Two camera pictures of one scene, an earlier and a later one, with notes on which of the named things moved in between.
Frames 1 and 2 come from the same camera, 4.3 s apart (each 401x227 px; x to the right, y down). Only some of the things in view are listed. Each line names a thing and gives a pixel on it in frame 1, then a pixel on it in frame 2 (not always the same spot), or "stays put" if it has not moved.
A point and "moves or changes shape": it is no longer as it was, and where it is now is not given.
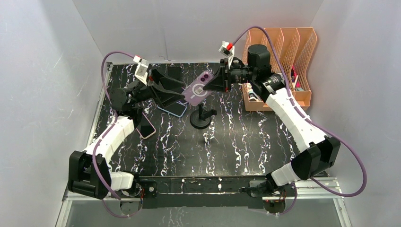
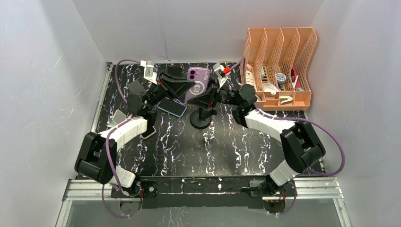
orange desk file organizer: (290, 49) stays put
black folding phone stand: (175, 72) stays put
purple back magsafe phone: (195, 94) moves or changes shape
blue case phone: (177, 109) stays put
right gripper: (220, 82) -> (208, 100)
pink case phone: (145, 128) stays put
